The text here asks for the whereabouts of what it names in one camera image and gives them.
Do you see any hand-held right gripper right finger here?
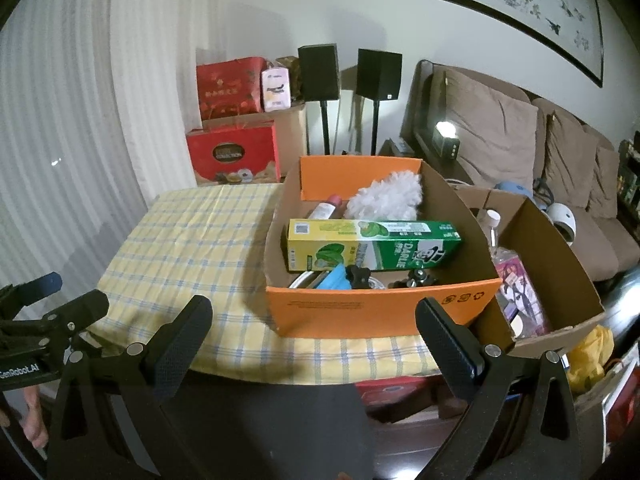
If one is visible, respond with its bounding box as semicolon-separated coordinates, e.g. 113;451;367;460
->
415;296;590;480

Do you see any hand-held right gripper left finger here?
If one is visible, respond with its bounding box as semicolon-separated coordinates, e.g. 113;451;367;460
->
46;294;215;480

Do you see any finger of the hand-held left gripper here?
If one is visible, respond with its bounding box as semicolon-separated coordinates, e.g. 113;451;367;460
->
0;272;64;319
42;289;111;347

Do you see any black mini tripod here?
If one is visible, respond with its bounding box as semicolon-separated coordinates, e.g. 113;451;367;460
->
389;269;442;289

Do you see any orange cardboard box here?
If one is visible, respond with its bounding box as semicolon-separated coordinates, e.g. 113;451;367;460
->
264;155;502;339

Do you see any black plastic clamp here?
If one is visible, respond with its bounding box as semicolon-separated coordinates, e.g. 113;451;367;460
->
347;265;375;291

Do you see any green toothpaste box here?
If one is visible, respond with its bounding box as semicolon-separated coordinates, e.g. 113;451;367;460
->
286;218;462;274

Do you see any blue funnel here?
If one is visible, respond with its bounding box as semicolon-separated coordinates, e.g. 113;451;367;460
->
312;264;357;291

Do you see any white fluffy duster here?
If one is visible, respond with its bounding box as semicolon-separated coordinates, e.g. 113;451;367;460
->
344;170;427;222

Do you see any small dark red bottle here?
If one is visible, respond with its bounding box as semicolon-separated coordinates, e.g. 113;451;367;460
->
306;196;344;221

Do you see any person's left hand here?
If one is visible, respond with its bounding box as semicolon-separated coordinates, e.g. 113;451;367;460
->
22;387;51;450

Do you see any red flat box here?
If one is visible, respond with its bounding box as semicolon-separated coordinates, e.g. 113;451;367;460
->
356;376;442;409

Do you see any yellow checked tablecloth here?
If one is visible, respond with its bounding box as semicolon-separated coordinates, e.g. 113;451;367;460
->
90;182;446;387

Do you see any pink printed packet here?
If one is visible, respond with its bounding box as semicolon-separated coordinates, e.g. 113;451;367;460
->
492;247;549;337

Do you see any clear bottle white cap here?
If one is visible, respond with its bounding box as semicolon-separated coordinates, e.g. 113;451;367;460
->
477;209;504;257

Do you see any brown cardboard box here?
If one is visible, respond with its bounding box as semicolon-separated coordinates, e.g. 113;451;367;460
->
452;187;607;359

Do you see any yellow bag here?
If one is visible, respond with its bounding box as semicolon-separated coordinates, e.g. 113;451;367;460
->
567;325;615;394

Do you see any white curtain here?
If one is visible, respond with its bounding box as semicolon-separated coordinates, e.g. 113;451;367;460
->
0;0;201;311

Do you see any blue round appliance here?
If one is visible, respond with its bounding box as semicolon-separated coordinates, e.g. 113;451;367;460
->
492;181;535;202

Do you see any white round appliance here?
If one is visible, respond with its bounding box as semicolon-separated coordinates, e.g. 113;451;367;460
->
545;203;579;242

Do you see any brown sofa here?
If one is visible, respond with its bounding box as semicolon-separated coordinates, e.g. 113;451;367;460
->
400;59;640;281

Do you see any red gift box round label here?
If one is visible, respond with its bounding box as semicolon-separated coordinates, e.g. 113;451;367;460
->
186;125;282;187

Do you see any lit black clock device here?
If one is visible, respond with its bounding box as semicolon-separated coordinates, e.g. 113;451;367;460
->
431;121;462;160

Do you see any brown sofa cushion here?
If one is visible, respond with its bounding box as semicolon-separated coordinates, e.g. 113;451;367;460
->
542;110;601;208
442;67;542;189
590;147;621;218

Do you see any large brown carton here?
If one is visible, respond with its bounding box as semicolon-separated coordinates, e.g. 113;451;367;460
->
200;102;308;184

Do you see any dark wooden shelf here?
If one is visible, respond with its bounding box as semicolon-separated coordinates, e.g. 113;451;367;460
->
617;132;640;226

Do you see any red gift box gold print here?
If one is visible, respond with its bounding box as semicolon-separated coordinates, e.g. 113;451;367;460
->
196;56;267;120

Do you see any pink tissue pack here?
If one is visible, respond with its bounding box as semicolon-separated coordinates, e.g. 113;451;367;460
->
261;66;292;112

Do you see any black speaker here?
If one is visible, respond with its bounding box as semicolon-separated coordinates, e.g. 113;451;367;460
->
356;49;403;101
298;44;341;102

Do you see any dark patterned box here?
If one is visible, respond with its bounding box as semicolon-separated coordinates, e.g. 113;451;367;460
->
274;56;301;103

